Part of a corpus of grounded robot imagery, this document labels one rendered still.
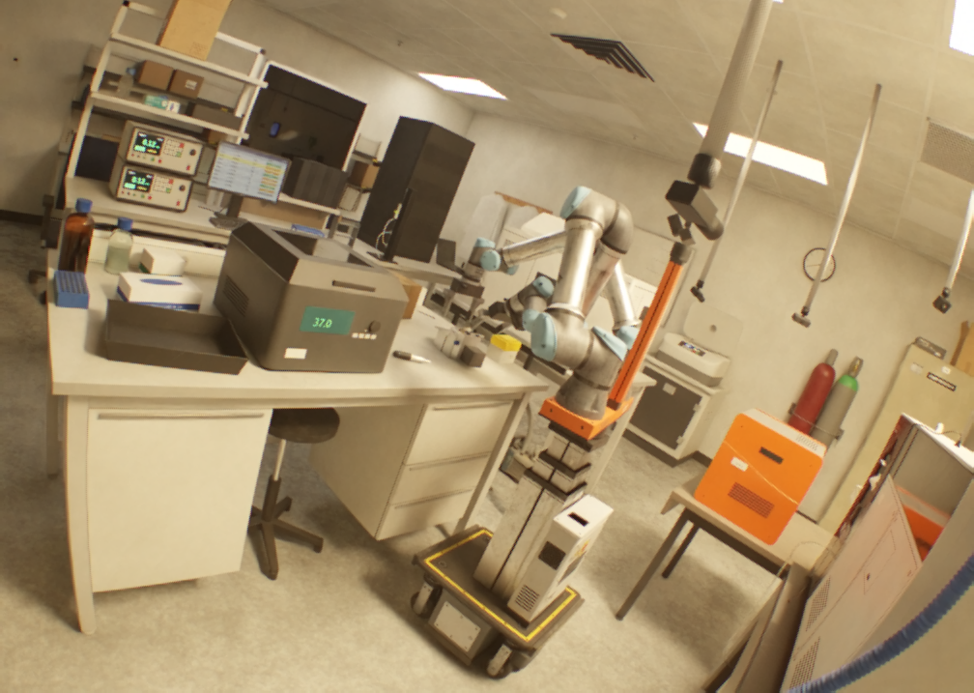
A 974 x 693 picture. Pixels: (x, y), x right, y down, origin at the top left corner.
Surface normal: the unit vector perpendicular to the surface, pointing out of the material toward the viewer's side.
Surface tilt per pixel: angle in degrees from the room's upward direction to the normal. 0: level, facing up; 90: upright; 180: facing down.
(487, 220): 89
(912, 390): 90
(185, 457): 90
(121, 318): 75
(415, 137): 90
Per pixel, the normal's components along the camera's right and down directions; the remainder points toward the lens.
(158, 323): 0.66, 0.15
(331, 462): -0.63, -0.07
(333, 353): 0.69, 0.41
